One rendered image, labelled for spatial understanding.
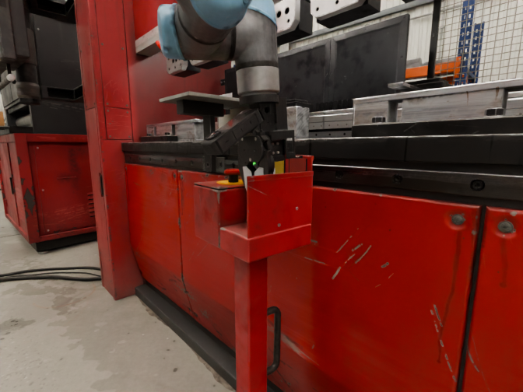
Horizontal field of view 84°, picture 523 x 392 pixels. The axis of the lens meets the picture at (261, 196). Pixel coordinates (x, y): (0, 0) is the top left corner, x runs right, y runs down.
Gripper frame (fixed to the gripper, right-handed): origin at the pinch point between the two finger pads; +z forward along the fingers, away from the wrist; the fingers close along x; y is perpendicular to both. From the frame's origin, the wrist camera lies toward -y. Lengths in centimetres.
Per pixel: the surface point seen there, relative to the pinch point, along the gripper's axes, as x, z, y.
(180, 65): 80, -43, 26
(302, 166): -2.7, -6.6, 9.9
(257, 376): 2.3, 39.2, -1.5
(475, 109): -24.3, -15.2, 33.5
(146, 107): 128, -30, 25
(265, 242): -5.0, 5.1, -2.5
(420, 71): 54, -46, 191
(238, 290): 5.9, 19.2, -2.2
